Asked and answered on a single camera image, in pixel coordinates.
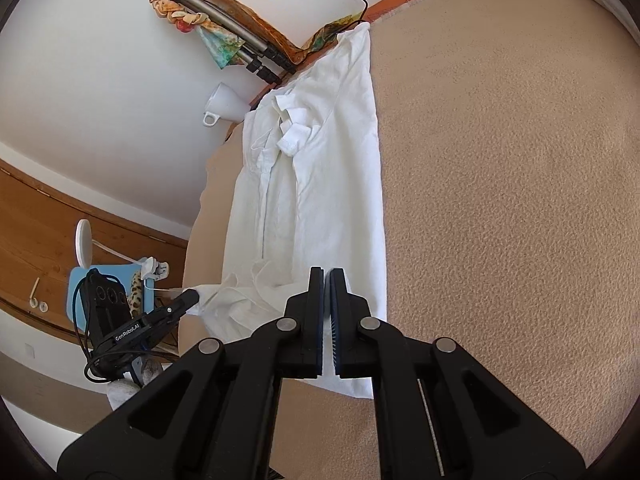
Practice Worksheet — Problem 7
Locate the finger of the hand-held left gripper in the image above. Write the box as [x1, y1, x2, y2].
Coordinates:
[162, 287, 201, 318]

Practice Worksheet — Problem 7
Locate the blue chair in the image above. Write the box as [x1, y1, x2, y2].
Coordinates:
[67, 265, 156, 326]

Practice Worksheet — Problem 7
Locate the white t-shirt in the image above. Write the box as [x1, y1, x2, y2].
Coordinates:
[186, 22, 388, 401]

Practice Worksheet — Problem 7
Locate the leopard print cloth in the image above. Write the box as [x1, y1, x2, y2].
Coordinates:
[129, 272, 146, 318]

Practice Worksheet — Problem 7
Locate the white mug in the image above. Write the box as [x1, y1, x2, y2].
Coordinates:
[202, 82, 251, 128]

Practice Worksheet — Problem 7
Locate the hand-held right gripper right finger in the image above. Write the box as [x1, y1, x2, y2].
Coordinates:
[325, 268, 586, 480]

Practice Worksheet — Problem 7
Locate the folded silver tripod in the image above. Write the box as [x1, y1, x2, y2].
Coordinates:
[167, 0, 296, 86]

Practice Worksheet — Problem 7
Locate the metal door stopper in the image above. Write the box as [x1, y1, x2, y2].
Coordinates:
[29, 276, 50, 312]

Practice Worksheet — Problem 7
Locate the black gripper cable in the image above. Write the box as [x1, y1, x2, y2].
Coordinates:
[72, 272, 176, 386]

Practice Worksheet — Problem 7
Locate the beige blanket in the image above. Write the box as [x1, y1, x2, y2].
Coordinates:
[181, 0, 640, 480]

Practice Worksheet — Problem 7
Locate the person's left forearm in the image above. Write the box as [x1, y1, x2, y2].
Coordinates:
[106, 357, 166, 411]

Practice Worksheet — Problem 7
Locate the white clip desk lamp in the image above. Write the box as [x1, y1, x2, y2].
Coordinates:
[75, 219, 171, 281]

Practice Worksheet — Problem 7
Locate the orange patterned scarf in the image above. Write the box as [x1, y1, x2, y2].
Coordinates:
[150, 0, 366, 68]

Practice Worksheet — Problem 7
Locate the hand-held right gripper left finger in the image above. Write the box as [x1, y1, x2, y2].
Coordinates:
[56, 266, 326, 480]

